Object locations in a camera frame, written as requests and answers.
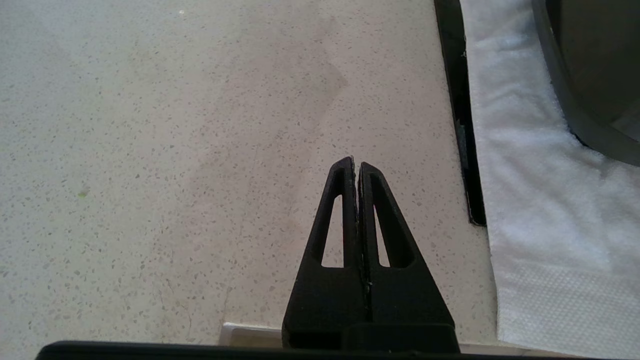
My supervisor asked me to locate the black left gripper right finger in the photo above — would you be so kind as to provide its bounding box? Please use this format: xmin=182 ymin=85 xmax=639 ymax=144
xmin=358 ymin=161 xmax=460 ymax=353

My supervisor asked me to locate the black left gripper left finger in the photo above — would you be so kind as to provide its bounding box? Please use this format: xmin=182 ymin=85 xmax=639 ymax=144
xmin=281 ymin=156 xmax=372 ymax=350

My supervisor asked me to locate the black Midea rice cooker base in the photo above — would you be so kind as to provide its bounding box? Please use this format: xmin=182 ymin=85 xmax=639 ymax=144
xmin=531 ymin=0 xmax=640 ymax=168

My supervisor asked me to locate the white terry towel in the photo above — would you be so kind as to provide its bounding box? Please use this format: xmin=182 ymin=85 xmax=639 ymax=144
xmin=459 ymin=0 xmax=640 ymax=360

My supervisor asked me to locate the long black flat strip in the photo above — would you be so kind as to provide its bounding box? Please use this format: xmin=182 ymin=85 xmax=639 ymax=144
xmin=434 ymin=0 xmax=487 ymax=227

